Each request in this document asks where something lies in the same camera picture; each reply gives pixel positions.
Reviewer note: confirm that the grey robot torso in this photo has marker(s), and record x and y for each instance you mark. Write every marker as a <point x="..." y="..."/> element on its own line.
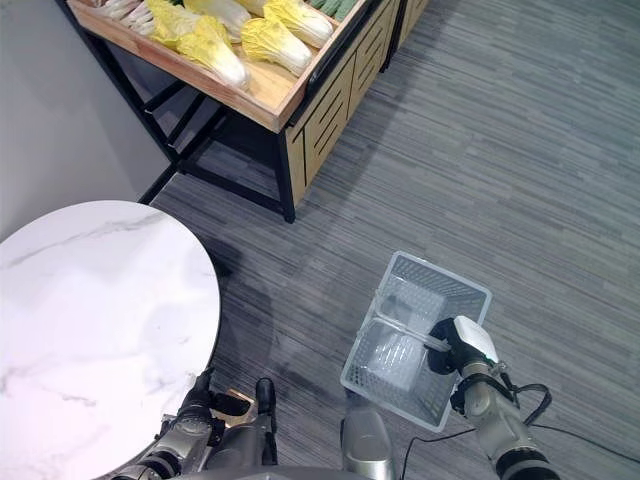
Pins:
<point x="300" y="474"/>

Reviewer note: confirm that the round white marble table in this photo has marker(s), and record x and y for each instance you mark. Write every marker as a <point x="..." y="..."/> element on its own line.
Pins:
<point x="100" y="325"/>

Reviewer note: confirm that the white plastic shopping basket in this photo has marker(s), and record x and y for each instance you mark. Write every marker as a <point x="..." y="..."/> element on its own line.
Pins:
<point x="400" y="370"/>

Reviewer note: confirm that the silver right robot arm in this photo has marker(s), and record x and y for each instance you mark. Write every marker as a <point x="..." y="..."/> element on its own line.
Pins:
<point x="505" y="435"/>

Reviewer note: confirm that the yellow napa cabbage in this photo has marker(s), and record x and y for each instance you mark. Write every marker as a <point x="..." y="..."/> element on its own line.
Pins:
<point x="167" y="22"/>
<point x="275" y="45"/>
<point x="300" y="22"/>
<point x="215" y="52"/>

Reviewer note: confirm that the green cucumber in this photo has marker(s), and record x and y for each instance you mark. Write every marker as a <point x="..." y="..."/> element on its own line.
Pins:
<point x="325" y="5"/>
<point x="346" y="9"/>

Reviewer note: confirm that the silver left robot leg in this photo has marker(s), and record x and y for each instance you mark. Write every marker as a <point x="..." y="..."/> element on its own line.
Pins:
<point x="250" y="440"/>

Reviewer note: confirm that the white stalk vegetable bunch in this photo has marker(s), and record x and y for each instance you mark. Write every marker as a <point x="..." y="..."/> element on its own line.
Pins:
<point x="127" y="15"/>

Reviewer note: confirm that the pale white napa cabbage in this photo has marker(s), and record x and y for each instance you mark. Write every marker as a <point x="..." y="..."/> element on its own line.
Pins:
<point x="220" y="12"/>

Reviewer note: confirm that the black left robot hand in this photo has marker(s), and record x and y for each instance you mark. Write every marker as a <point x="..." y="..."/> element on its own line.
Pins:
<point x="197" y="405"/>

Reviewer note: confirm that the wooden display stand black frame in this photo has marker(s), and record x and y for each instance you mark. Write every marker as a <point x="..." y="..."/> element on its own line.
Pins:
<point x="325" y="130"/>

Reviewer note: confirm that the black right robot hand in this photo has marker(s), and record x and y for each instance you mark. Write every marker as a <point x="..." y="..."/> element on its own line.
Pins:
<point x="472" y="337"/>

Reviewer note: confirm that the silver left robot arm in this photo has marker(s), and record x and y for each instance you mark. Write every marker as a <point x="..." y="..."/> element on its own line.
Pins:
<point x="175" y="450"/>

